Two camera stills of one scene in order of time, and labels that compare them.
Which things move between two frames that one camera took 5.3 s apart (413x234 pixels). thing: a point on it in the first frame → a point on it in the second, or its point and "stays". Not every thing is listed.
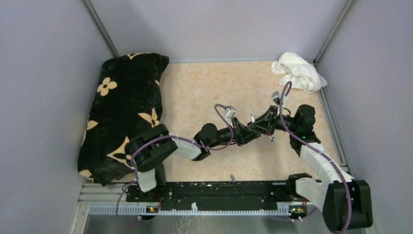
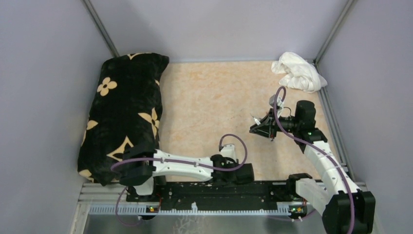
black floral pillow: x=127 y=99 stays
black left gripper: x=236 y=133 → x=136 y=164
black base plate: x=213 y=194 stays
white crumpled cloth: x=304 y=77 stays
